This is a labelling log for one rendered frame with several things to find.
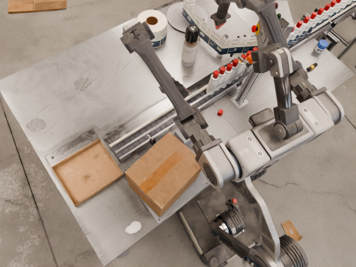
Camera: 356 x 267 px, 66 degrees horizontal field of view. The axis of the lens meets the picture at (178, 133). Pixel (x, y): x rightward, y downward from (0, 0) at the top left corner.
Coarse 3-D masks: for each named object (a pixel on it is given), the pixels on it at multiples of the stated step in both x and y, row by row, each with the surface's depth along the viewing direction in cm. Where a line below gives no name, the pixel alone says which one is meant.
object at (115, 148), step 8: (248, 72) 187; (224, 88) 180; (200, 96) 176; (208, 96) 176; (200, 104) 173; (168, 112) 169; (160, 120) 166; (144, 128) 163; (160, 128) 164; (136, 136) 161; (144, 136) 161; (152, 136) 162; (120, 144) 158; (136, 144) 159; (120, 152) 156
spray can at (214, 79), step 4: (216, 72) 160; (212, 76) 163; (216, 76) 160; (212, 80) 163; (216, 80) 162; (208, 84) 170; (212, 84) 166; (216, 84) 167; (208, 88) 172; (212, 88) 170; (208, 92) 175
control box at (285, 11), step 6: (282, 6) 130; (288, 6) 131; (276, 12) 128; (282, 12) 129; (288, 12) 129; (288, 18) 127; (258, 24) 142; (258, 30) 142; (264, 30) 135; (288, 30) 127; (258, 36) 143; (288, 36) 131; (258, 42) 143; (264, 42) 135
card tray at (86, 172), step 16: (96, 144) 161; (64, 160) 153; (80, 160) 157; (96, 160) 157; (112, 160) 158; (64, 176) 152; (80, 176) 153; (96, 176) 153; (112, 176) 154; (80, 192) 149; (96, 192) 149
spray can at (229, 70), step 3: (228, 66) 162; (231, 66) 162; (228, 69) 164; (231, 69) 165; (225, 72) 166; (228, 72) 165; (231, 72) 166; (225, 75) 168; (228, 75) 168; (225, 78) 171; (228, 78) 171; (222, 81) 174; (225, 81) 173; (222, 87) 179
